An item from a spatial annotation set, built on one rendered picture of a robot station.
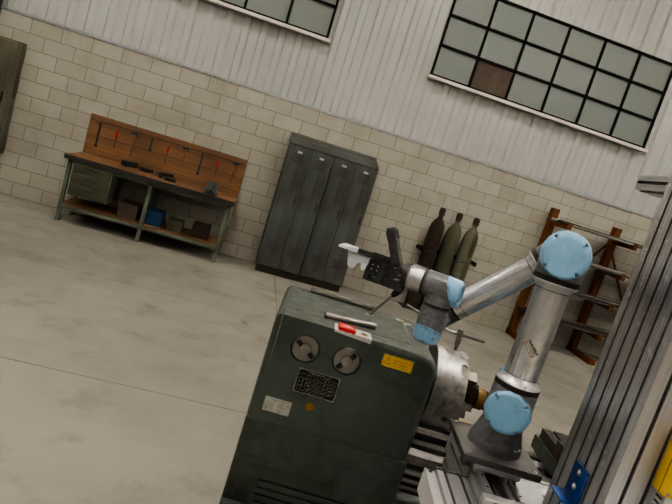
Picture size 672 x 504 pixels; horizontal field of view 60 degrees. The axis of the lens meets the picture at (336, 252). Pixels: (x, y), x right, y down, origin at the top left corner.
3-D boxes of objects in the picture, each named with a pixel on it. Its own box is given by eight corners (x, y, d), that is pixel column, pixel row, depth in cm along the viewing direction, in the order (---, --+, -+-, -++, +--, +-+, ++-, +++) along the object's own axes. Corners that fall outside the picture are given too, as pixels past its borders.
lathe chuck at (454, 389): (427, 437, 216) (453, 356, 214) (413, 408, 247) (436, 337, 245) (450, 444, 216) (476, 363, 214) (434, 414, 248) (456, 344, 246)
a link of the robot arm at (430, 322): (442, 341, 166) (454, 305, 165) (434, 349, 156) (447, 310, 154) (416, 331, 169) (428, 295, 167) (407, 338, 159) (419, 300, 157)
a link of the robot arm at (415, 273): (425, 267, 157) (430, 269, 164) (409, 261, 158) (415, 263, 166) (416, 293, 157) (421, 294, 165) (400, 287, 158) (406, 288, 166)
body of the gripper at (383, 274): (359, 277, 162) (399, 292, 158) (370, 248, 162) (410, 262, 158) (366, 278, 170) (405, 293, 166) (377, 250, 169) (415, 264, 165)
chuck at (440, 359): (418, 434, 216) (444, 354, 214) (406, 406, 247) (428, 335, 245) (427, 437, 216) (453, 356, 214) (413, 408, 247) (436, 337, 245)
